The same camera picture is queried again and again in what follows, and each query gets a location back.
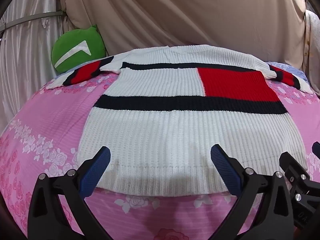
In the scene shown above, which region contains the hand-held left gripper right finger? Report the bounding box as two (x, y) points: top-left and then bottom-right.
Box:
(210, 144), (294, 240)

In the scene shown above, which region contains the green round cushion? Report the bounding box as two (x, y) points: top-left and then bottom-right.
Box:
(51, 24), (108, 75)

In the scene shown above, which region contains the white satin curtain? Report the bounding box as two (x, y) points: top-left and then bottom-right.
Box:
(0, 0), (73, 133)

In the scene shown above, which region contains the cream floral cloth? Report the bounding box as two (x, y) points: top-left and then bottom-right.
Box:
(301, 0), (320, 97)

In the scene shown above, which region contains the grey curtain tie band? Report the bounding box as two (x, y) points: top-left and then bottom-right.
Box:
(0, 11), (66, 33)

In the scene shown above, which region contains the white knit sweater red patch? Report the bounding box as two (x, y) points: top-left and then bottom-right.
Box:
(46, 44), (315, 196)

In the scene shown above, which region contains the beige draped curtain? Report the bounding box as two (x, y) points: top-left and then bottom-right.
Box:
(61, 0), (308, 67)

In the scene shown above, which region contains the pink floral bed sheet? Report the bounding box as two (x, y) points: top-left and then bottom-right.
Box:
(0, 61), (320, 240)

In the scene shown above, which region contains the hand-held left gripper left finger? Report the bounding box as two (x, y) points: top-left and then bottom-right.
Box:
(27, 145), (118, 240)

